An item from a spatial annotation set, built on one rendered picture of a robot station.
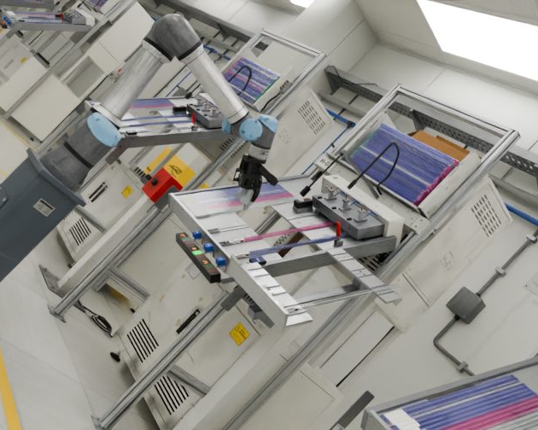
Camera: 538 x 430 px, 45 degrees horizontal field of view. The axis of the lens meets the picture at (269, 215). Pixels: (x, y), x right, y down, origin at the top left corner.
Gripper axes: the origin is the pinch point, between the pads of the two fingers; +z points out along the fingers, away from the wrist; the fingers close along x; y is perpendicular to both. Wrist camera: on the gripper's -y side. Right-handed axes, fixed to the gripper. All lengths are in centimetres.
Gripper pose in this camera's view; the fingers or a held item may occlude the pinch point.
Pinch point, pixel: (246, 207)
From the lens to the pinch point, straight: 243.6
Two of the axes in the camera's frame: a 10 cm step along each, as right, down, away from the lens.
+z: -3.0, 9.1, 3.0
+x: 4.8, 4.1, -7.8
